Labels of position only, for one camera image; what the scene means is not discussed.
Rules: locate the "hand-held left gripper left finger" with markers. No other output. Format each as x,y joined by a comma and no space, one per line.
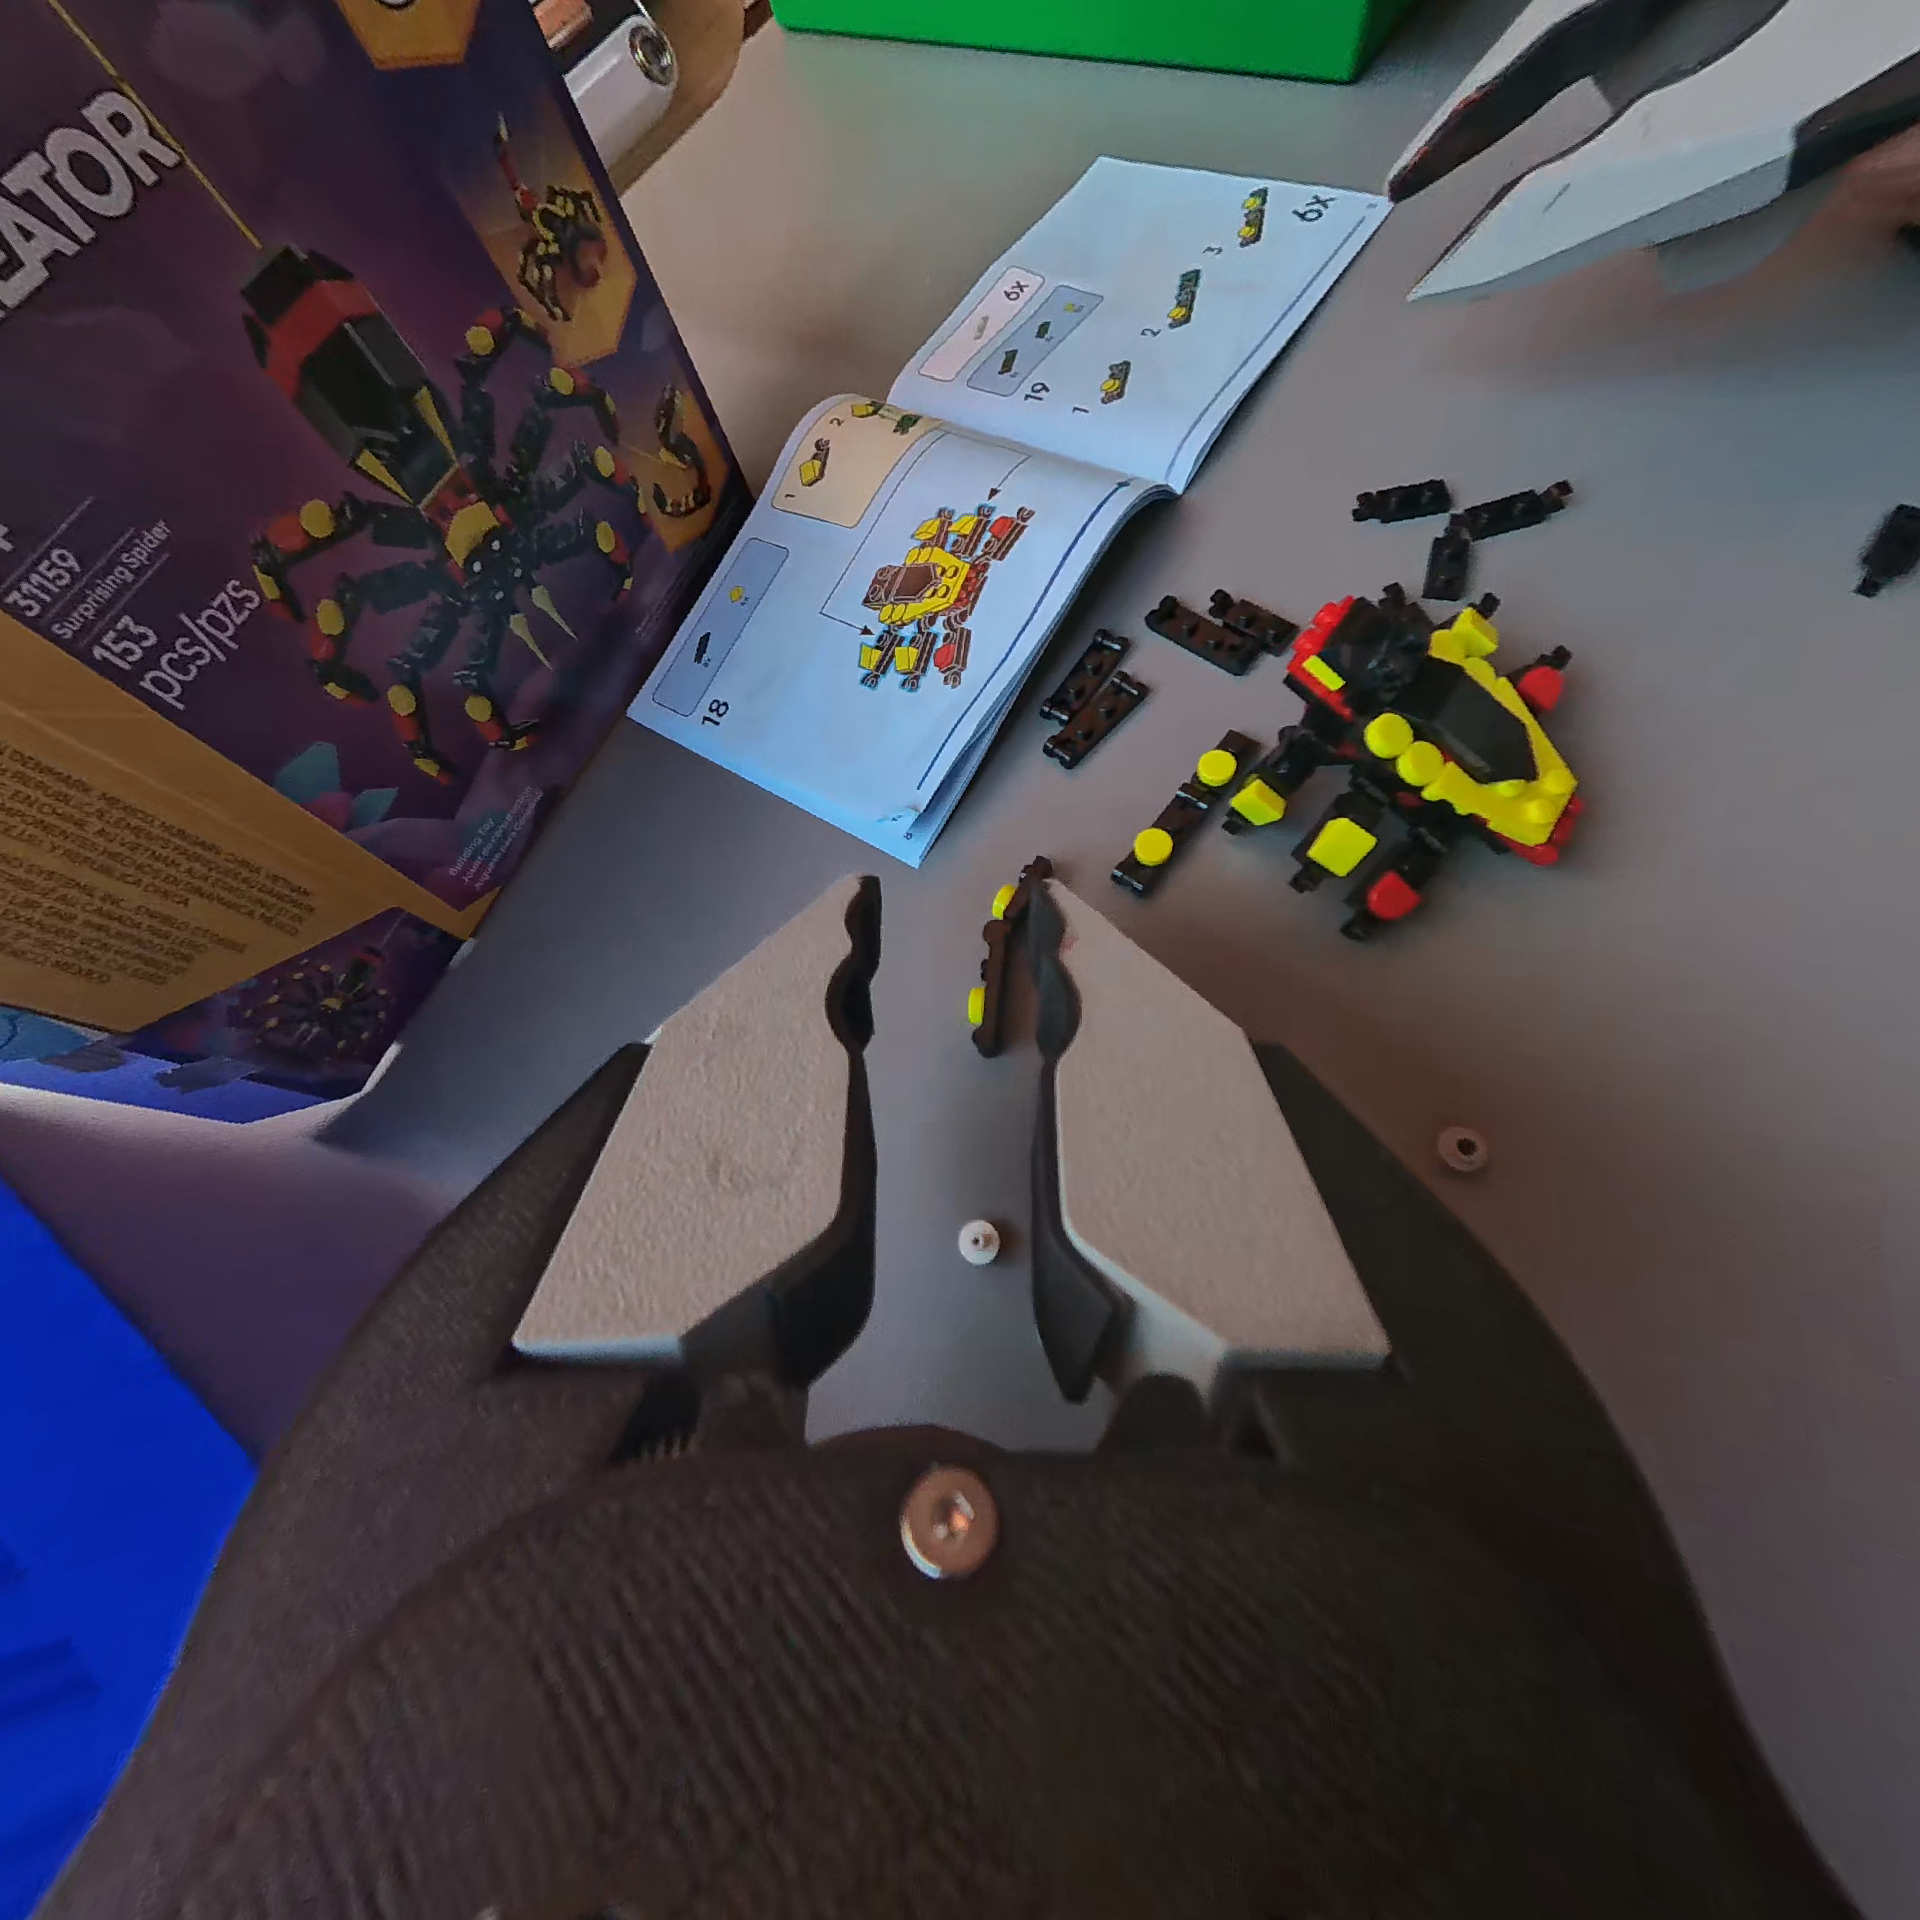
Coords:
705,1140

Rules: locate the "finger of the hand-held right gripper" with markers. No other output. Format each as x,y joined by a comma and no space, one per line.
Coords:
1591,45
1664,165

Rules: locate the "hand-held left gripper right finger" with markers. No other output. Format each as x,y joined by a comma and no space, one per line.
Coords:
1200,1171

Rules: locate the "black lego leg yellow studs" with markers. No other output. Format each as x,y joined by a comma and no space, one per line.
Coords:
1185,810
1002,902

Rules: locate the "black lego plate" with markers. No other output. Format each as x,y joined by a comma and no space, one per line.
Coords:
1082,674
1260,619
1185,631
1515,511
1448,563
1402,501
1107,723
1890,549

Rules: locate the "black yellow lego spider body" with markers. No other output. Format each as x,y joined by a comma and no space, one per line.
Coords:
1441,720

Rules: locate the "lego instruction booklet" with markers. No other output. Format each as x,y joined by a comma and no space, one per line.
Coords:
1051,344

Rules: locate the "purple lego set box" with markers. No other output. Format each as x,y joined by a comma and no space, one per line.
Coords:
374,375

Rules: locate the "person's right hand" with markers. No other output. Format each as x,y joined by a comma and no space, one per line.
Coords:
1875,193

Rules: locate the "small white round stud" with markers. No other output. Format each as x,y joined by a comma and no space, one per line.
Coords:
978,1242

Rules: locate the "green bin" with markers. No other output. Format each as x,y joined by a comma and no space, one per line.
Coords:
1080,38

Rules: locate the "blue bin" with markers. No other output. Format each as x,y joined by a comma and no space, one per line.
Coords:
90,1501

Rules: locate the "wooden board stand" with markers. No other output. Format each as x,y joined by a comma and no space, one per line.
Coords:
698,105

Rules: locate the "white clip bar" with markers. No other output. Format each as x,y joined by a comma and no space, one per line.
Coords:
630,74

